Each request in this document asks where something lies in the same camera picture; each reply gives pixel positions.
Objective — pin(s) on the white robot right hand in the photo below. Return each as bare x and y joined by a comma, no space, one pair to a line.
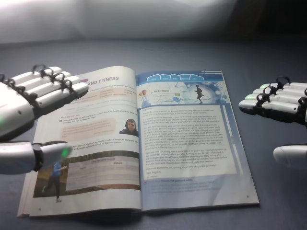
280,104

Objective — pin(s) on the white backdrop sheet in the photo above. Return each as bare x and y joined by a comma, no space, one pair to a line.
120,19

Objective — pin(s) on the textbook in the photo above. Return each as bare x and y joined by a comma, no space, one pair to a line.
182,143

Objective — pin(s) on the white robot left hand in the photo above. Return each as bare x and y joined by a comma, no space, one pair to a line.
21,100

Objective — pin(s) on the grey table cloth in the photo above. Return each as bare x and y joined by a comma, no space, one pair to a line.
168,55

